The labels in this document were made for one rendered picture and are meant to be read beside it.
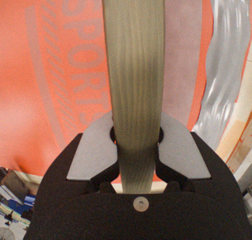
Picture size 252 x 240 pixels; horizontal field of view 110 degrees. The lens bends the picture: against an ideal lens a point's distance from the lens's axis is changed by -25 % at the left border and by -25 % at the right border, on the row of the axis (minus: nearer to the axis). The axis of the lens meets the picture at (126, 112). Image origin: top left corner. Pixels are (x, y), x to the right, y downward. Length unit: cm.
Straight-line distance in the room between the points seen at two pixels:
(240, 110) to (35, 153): 43
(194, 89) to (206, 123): 7
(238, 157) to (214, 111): 14
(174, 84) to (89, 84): 12
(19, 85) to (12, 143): 16
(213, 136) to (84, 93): 23
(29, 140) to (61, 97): 14
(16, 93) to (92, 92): 14
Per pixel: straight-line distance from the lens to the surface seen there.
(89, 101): 18
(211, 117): 22
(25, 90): 23
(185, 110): 20
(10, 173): 40
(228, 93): 22
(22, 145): 33
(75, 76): 17
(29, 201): 49
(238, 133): 30
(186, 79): 18
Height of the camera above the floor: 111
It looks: 63 degrees down
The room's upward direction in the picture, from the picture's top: 178 degrees counter-clockwise
